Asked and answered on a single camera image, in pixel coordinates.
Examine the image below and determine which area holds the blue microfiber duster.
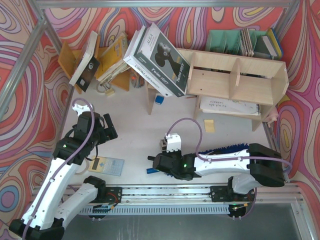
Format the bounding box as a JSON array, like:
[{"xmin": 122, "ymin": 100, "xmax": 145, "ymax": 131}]
[{"xmin": 146, "ymin": 143, "xmax": 249, "ymax": 178}]

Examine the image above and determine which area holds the white black stapler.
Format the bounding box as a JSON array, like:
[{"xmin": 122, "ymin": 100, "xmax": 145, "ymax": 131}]
[{"xmin": 160, "ymin": 138, "xmax": 167, "ymax": 152}]

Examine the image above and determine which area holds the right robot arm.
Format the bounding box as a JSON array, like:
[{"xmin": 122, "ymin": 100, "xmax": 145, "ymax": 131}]
[{"xmin": 148, "ymin": 143, "xmax": 285, "ymax": 195}]

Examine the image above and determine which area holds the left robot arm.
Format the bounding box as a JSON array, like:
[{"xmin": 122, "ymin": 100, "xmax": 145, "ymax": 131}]
[{"xmin": 9, "ymin": 111, "xmax": 119, "ymax": 240}]

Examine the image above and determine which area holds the light wooden bookshelf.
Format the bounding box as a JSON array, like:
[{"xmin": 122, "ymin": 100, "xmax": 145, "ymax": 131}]
[{"xmin": 146, "ymin": 47, "xmax": 290, "ymax": 132}]

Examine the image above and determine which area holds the black small tool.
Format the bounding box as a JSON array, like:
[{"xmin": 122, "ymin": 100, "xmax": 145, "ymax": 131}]
[{"xmin": 147, "ymin": 156, "xmax": 155, "ymax": 161}]

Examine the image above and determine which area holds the blue yellow calculator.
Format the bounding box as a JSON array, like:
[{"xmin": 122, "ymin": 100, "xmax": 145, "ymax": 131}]
[{"xmin": 88, "ymin": 156, "xmax": 125, "ymax": 177}]

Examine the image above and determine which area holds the clear tape roll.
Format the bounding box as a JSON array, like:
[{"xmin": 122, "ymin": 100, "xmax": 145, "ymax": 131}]
[{"xmin": 75, "ymin": 159, "xmax": 89, "ymax": 175}]

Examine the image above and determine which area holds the yellow sticky note pad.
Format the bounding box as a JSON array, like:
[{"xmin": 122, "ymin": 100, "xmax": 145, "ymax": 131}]
[{"xmin": 204, "ymin": 119, "xmax": 215, "ymax": 133}]

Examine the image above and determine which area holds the pencil cup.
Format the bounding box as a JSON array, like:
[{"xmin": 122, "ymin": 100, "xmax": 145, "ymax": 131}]
[{"xmin": 129, "ymin": 72, "xmax": 145, "ymax": 89}]

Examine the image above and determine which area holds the white black paperback book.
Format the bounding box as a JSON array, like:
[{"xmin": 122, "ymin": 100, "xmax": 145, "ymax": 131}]
[{"xmin": 69, "ymin": 31, "xmax": 100, "ymax": 92}]

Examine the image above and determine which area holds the blue white eraser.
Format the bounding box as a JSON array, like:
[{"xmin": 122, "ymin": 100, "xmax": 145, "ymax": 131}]
[{"xmin": 154, "ymin": 94, "xmax": 165, "ymax": 105}]

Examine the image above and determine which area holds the white spiral notebook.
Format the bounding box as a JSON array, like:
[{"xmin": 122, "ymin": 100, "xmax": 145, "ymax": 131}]
[{"xmin": 199, "ymin": 96, "xmax": 261, "ymax": 116}]

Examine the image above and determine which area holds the yellow book stack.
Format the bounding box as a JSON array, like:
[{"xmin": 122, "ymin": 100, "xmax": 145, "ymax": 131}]
[{"xmin": 96, "ymin": 31, "xmax": 129, "ymax": 84}]

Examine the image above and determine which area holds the white Chokladfabriken book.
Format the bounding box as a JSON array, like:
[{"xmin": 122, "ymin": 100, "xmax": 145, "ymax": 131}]
[{"xmin": 123, "ymin": 25, "xmax": 173, "ymax": 98}]

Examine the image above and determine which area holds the black white Twins story book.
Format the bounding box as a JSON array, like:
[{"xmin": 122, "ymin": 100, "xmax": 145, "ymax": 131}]
[{"xmin": 134, "ymin": 23, "xmax": 190, "ymax": 98}]

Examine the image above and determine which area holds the pink pig figurine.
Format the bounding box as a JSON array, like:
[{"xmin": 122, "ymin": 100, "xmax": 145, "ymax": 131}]
[{"xmin": 263, "ymin": 107, "xmax": 279, "ymax": 128}]

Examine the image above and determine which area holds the green desk organizer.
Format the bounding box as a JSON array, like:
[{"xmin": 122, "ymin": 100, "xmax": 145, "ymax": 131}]
[{"xmin": 205, "ymin": 29, "xmax": 279, "ymax": 61}]

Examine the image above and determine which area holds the blue covered book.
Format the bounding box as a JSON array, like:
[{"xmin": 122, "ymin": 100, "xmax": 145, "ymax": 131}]
[{"xmin": 265, "ymin": 28, "xmax": 284, "ymax": 60}]

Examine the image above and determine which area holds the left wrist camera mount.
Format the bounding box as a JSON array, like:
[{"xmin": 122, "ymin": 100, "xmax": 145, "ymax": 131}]
[{"xmin": 72, "ymin": 103, "xmax": 95, "ymax": 117}]

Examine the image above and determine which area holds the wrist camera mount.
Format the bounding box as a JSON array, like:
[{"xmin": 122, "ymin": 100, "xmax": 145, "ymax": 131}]
[
  {"xmin": 165, "ymin": 133, "xmax": 182, "ymax": 153},
  {"xmin": 72, "ymin": 103, "xmax": 95, "ymax": 117}
]

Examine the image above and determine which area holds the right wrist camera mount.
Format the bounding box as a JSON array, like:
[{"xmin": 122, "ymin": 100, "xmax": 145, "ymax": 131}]
[{"xmin": 165, "ymin": 133, "xmax": 182, "ymax": 153}]

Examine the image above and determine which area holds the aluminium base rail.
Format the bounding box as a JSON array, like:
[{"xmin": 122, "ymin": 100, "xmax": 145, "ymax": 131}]
[{"xmin": 92, "ymin": 183, "xmax": 303, "ymax": 205}]

